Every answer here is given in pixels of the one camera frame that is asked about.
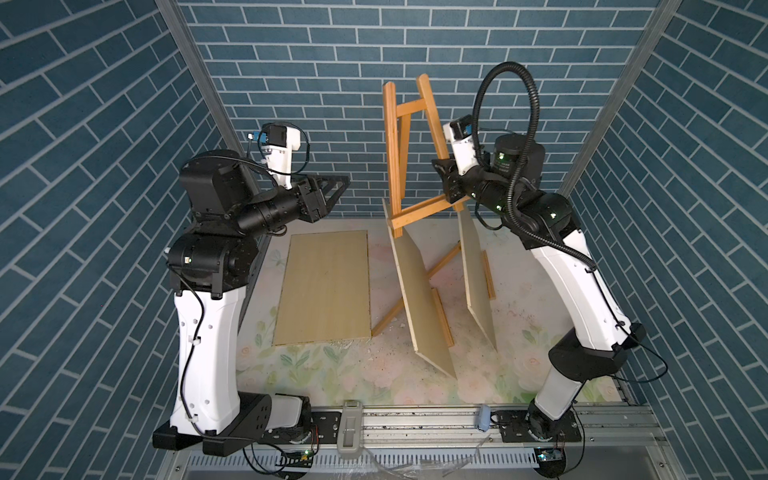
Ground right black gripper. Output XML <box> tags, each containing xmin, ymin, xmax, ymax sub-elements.
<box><xmin>429</xmin><ymin>157</ymin><xmax>512</xmax><ymax>228</ymax></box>

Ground plywood canvas board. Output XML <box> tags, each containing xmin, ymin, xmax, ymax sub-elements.
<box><xmin>388</xmin><ymin>227</ymin><xmax>457</xmax><ymax>378</ymax></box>
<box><xmin>273</xmin><ymin>230</ymin><xmax>371</xmax><ymax>346</ymax></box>
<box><xmin>458</xmin><ymin>209</ymin><xmax>497</xmax><ymax>349</ymax></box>

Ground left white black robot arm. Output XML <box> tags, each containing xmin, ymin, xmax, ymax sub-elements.
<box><xmin>152</xmin><ymin>150</ymin><xmax>350</xmax><ymax>457</ymax></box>

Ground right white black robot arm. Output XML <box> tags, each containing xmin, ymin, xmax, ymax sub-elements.
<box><xmin>433</xmin><ymin>133</ymin><xmax>645</xmax><ymax>441</ymax></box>

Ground right green circuit board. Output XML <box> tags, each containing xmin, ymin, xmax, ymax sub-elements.
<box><xmin>534</xmin><ymin>448</ymin><xmax>566</xmax><ymax>464</ymax></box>

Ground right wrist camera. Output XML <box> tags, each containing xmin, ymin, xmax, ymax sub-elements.
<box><xmin>443</xmin><ymin>115</ymin><xmax>479</xmax><ymax>175</ymax></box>

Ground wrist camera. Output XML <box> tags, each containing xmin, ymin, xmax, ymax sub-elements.
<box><xmin>247</xmin><ymin>122</ymin><xmax>303</xmax><ymax>190</ymax></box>
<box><xmin>443</xmin><ymin>115</ymin><xmax>479</xmax><ymax>175</ymax></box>

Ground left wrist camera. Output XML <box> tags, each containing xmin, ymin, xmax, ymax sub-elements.
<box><xmin>247</xmin><ymin>122</ymin><xmax>303</xmax><ymax>190</ymax></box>

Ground blue rail clip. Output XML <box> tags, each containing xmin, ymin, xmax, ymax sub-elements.
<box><xmin>475</xmin><ymin>404</ymin><xmax>491</xmax><ymax>432</ymax></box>

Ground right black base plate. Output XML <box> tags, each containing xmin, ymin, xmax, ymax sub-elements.
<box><xmin>492</xmin><ymin>409</ymin><xmax>583</xmax><ymax>443</ymax></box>

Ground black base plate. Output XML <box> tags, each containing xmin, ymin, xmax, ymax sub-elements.
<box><xmin>492</xmin><ymin>409</ymin><xmax>583</xmax><ymax>443</ymax></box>
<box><xmin>259</xmin><ymin>410</ymin><xmax>341</xmax><ymax>445</ymax></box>

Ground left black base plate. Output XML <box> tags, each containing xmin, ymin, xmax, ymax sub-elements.
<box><xmin>259</xmin><ymin>410</ymin><xmax>341</xmax><ymax>445</ymax></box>

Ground grey rail clamp handle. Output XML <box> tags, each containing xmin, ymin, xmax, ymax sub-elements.
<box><xmin>336</xmin><ymin>400</ymin><xmax>364</xmax><ymax>460</ymax></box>

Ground aluminium front rail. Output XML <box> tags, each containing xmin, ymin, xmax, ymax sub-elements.
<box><xmin>158</xmin><ymin>402</ymin><xmax>684</xmax><ymax>479</ymax></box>

